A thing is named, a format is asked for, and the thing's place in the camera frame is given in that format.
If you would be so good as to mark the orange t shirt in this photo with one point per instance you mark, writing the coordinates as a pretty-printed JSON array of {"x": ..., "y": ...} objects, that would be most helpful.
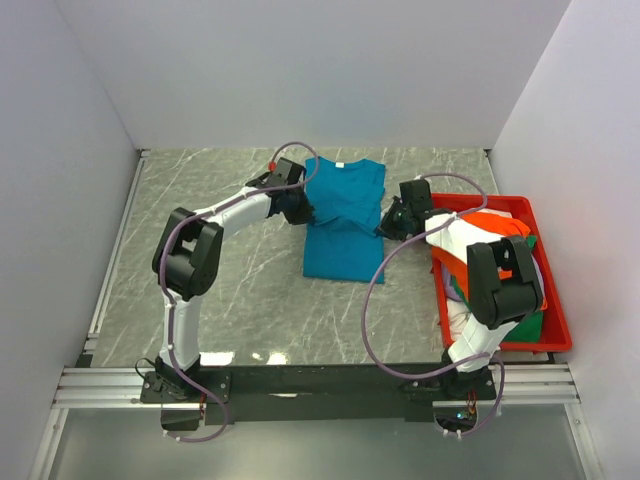
[{"x": 449, "y": 245}]

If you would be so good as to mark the green t shirt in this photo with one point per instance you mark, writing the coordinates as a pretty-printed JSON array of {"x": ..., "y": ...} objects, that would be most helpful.
[{"x": 529, "y": 329}]

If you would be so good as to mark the teal t shirt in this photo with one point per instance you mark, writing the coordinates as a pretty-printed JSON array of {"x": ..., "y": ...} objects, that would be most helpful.
[{"x": 342, "y": 243}]

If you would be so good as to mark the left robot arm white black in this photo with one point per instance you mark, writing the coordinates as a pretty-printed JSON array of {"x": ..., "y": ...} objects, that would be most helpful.
[{"x": 186, "y": 262}]

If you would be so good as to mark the black base bar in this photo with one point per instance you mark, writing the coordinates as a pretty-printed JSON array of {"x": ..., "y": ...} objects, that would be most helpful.
[{"x": 232, "y": 394}]

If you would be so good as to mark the lavender t shirt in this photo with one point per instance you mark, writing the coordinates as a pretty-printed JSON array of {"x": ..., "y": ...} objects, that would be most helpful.
[{"x": 450, "y": 285}]

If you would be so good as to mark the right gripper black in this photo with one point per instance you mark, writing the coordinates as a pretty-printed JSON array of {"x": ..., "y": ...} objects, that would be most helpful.
[{"x": 386, "y": 227}]

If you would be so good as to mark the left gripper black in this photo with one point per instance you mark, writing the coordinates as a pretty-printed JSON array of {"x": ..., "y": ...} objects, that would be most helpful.
[{"x": 305, "y": 215}]

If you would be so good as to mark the red plastic bin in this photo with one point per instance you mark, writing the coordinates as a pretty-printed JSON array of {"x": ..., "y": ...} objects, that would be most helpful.
[{"x": 555, "y": 336}]

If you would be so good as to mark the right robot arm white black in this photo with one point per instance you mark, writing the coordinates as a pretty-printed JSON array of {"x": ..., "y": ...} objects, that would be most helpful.
[{"x": 492, "y": 264}]

